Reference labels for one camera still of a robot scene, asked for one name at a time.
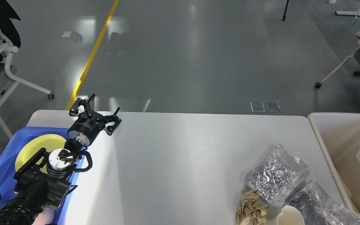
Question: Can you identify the pink mug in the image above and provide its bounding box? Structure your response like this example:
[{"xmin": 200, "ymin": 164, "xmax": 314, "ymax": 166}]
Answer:
[{"xmin": 36, "ymin": 207, "xmax": 55, "ymax": 225}]

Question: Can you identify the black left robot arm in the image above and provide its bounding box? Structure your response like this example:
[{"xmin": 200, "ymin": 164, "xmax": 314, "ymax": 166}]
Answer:
[{"xmin": 0, "ymin": 94, "xmax": 121, "ymax": 225}]

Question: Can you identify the left floor outlet plate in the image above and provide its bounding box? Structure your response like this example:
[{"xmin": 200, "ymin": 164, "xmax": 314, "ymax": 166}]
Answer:
[{"xmin": 250, "ymin": 102, "xmax": 266, "ymax": 113}]

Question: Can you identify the yellow plate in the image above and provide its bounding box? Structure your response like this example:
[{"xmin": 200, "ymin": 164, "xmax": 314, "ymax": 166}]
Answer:
[{"xmin": 15, "ymin": 134, "xmax": 66, "ymax": 172}]

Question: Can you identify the white plastic bin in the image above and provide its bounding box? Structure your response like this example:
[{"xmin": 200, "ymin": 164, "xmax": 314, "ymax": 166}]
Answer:
[{"xmin": 308, "ymin": 112, "xmax": 360, "ymax": 218}]

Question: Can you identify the crumpled brown paper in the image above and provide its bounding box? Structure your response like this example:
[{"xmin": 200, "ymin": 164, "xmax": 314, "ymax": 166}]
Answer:
[{"xmin": 235, "ymin": 189, "xmax": 270, "ymax": 225}]

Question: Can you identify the clear plastic bag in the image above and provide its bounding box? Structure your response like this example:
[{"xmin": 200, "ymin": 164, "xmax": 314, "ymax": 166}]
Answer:
[{"xmin": 288, "ymin": 179, "xmax": 360, "ymax": 225}]

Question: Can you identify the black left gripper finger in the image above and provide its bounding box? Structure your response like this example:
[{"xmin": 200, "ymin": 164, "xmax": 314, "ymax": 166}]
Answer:
[
  {"xmin": 100, "ymin": 107, "xmax": 122, "ymax": 135},
  {"xmin": 70, "ymin": 93, "xmax": 97, "ymax": 118}
]

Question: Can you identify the crumpled aluminium foil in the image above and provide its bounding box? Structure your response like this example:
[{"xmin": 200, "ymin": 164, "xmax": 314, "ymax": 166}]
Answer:
[{"xmin": 244, "ymin": 144, "xmax": 310, "ymax": 208}]

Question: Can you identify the floor outlet plate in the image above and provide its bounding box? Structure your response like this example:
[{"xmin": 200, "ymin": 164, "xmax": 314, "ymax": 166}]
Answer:
[
  {"xmin": 266, "ymin": 102, "xmax": 282, "ymax": 113},
  {"xmin": 250, "ymin": 102, "xmax": 266, "ymax": 113}
]

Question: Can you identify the black tripod leg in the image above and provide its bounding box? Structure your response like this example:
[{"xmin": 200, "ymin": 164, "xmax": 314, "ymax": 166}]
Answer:
[{"xmin": 282, "ymin": 0, "xmax": 290, "ymax": 21}]

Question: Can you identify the blue plastic tray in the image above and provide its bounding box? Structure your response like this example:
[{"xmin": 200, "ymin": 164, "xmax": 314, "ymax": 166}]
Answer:
[{"xmin": 0, "ymin": 127, "xmax": 72, "ymax": 224}]

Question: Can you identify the right floor outlet plate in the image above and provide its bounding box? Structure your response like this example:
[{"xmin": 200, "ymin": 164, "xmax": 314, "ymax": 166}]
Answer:
[{"xmin": 266, "ymin": 102, "xmax": 282, "ymax": 113}]

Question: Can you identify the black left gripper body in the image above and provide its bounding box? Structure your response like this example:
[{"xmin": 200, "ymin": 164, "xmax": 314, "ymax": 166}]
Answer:
[{"xmin": 67, "ymin": 117, "xmax": 106, "ymax": 147}]

